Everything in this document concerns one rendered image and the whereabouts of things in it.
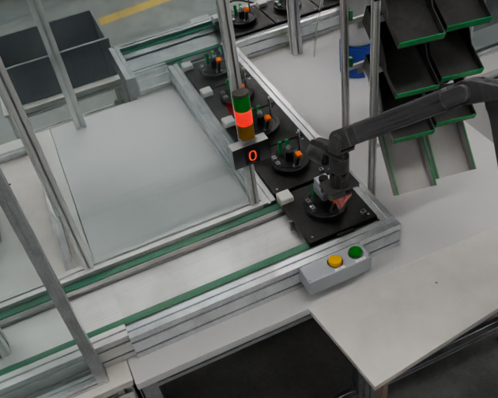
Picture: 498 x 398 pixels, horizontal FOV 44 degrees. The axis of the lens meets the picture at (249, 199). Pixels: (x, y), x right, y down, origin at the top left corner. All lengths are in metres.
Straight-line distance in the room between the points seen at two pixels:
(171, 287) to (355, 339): 0.58
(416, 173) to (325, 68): 0.99
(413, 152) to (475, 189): 0.32
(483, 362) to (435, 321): 1.00
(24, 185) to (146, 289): 0.86
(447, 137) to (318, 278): 0.66
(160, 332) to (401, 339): 0.68
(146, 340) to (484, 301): 0.98
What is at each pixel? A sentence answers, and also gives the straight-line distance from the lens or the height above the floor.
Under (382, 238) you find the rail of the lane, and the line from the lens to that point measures 1.97.
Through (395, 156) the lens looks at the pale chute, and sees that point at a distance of 2.03.
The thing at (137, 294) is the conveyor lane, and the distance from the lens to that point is 1.94.
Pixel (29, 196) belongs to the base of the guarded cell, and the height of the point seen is 0.86.
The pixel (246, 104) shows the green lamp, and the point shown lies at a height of 1.39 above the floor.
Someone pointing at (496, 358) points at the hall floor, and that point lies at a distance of 2.87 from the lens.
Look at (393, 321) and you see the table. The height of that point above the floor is 0.86.
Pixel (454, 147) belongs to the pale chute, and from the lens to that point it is 2.12.
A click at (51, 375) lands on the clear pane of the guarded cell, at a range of 1.79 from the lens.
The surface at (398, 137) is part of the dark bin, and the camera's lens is 1.91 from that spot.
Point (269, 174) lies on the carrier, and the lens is 2.14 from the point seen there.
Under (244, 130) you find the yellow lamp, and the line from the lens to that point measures 1.81.
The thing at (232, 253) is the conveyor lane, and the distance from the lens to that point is 1.97.
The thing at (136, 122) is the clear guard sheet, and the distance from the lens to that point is 1.73.
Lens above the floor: 2.37
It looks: 43 degrees down
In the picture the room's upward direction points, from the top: 9 degrees counter-clockwise
